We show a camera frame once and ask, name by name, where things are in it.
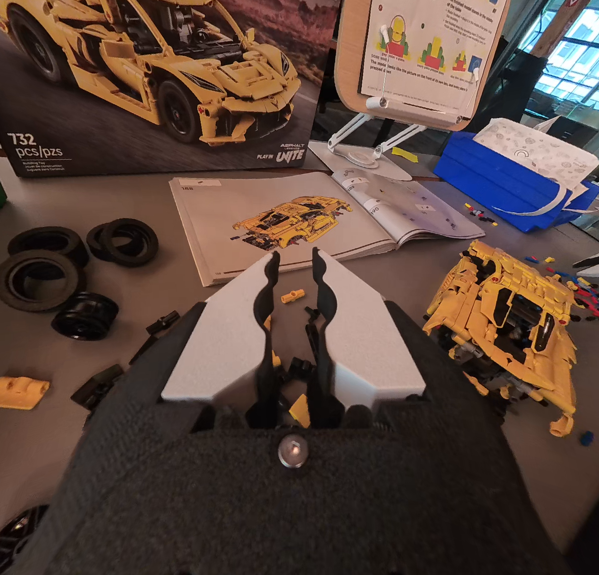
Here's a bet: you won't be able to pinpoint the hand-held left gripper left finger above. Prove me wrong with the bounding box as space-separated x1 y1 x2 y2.
161 251 281 428

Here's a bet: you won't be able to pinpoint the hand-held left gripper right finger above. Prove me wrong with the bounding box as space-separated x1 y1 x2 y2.
309 248 426 428

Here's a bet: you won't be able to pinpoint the yellow brick car model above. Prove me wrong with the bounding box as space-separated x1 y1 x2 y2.
421 239 578 437

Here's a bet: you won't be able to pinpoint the instruction booklet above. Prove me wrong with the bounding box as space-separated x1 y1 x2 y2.
168 168 486 288

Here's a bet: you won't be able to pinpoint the grey desk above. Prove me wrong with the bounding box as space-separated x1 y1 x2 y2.
0 156 599 562

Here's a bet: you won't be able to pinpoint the scattered small brick pieces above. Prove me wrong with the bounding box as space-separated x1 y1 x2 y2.
524 254 599 323
463 202 499 227

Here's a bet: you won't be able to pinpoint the black connector piece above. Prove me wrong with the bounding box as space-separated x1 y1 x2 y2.
146 311 181 336

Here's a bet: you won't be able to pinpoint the pile of yellow black pieces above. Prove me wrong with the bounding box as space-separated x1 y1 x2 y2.
262 306 324 430

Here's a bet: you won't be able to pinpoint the black panel piece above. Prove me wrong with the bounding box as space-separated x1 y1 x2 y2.
70 364 124 409

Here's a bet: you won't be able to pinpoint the blue plastic bin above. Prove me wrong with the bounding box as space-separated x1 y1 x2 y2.
433 131 599 233

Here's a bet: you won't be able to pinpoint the printed white paper bag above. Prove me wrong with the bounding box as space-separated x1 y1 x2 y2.
474 116 599 215

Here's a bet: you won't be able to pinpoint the black wheel hub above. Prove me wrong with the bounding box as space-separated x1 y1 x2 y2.
51 292 120 342
0 505 50 562

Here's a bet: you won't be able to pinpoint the black toy tire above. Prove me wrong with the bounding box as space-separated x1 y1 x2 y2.
100 218 160 268
85 223 113 262
0 250 87 313
7 226 90 267

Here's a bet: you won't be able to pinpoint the yellow panel piece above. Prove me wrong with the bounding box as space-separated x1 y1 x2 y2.
0 376 51 410

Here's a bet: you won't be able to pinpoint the printed instruction sheet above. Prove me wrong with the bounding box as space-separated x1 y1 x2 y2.
359 0 512 117

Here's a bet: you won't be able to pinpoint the brick set box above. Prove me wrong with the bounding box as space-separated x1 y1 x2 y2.
0 0 349 178

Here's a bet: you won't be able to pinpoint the beige rounded board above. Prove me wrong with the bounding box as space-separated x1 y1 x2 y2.
333 0 515 132

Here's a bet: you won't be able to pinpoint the wooden post with red sign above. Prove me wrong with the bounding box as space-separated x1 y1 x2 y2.
531 0 599 59

